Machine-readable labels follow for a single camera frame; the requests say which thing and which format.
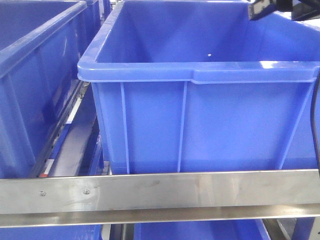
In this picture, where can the blue bin lower shelf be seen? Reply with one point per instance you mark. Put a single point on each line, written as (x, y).
(249, 229)

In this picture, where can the blue bin lower left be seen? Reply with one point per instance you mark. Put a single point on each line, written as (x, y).
(77, 232)

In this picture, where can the blue plastic bin right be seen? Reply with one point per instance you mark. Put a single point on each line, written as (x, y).
(195, 86)

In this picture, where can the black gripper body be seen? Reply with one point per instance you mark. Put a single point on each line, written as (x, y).
(301, 10)

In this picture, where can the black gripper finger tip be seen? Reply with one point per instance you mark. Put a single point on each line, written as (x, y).
(262, 8)

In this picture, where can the steel shelf front beam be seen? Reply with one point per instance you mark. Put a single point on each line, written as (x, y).
(162, 197)

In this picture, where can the blue plastic bin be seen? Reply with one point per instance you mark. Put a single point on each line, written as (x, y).
(195, 86)
(41, 42)

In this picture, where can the blue plastic bin left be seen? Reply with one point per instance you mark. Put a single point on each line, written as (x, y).
(41, 42)

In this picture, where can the white roller conveyor rail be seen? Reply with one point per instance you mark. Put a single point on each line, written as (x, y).
(76, 140)

